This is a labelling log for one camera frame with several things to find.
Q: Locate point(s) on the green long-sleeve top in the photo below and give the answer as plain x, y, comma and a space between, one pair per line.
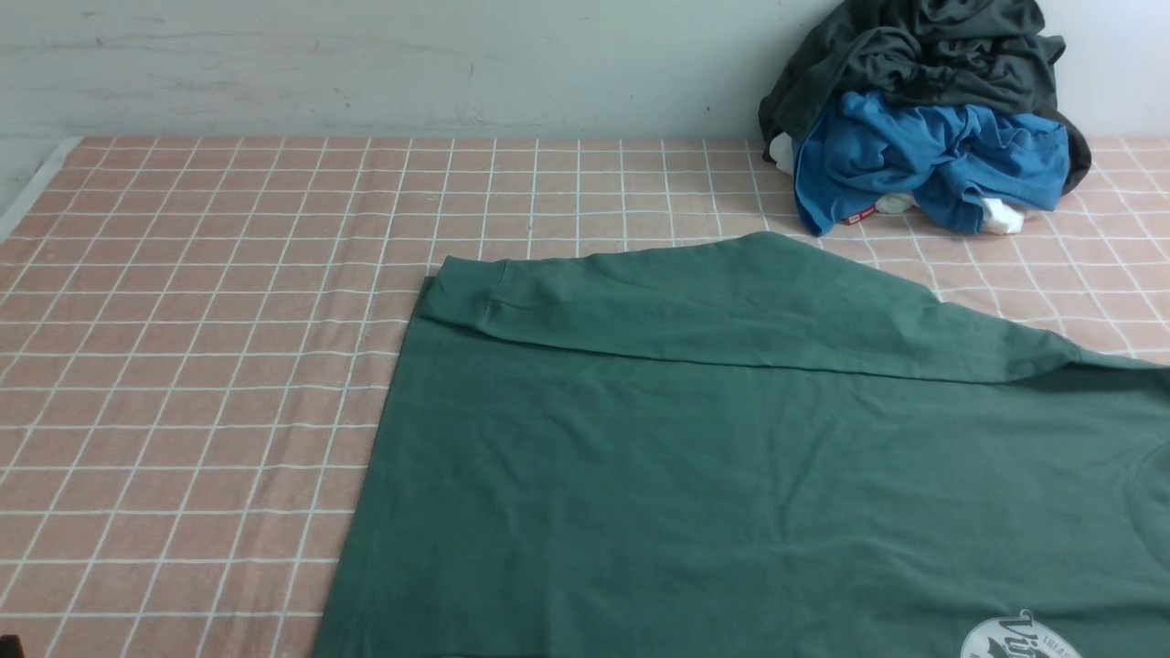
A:
749, 448

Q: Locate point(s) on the dark grey crumpled garment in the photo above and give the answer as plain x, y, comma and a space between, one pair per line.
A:
926, 54

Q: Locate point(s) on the pink checkered tablecloth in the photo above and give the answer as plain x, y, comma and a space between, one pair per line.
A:
199, 337

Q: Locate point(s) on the blue crumpled garment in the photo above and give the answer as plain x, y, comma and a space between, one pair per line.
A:
948, 158

